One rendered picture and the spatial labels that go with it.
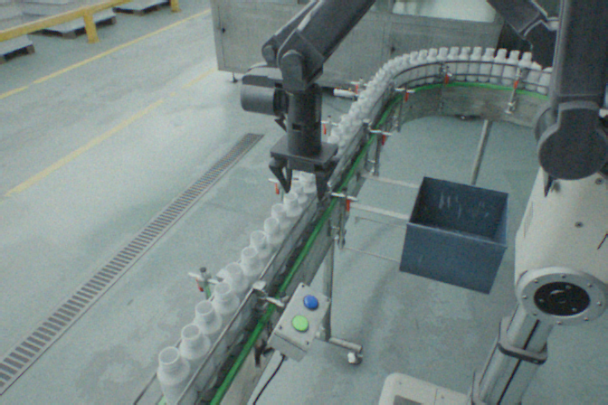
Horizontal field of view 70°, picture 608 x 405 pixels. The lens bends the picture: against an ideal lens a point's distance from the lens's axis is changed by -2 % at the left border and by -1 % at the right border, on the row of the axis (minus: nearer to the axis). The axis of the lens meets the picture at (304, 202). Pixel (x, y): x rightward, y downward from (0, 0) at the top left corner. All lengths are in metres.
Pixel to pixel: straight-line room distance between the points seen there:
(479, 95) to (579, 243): 1.73
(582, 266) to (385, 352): 1.46
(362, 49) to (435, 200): 2.85
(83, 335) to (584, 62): 2.38
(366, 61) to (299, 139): 3.76
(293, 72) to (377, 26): 3.71
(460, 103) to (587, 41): 1.97
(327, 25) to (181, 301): 2.09
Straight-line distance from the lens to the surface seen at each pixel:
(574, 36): 0.61
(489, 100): 2.57
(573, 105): 0.61
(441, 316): 2.48
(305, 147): 0.71
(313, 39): 0.63
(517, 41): 6.21
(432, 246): 1.51
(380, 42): 4.36
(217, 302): 0.96
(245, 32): 4.87
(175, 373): 0.88
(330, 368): 2.20
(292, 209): 1.18
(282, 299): 1.00
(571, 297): 1.01
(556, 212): 0.88
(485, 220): 1.80
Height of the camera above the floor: 1.85
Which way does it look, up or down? 36 degrees down
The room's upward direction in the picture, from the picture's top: straight up
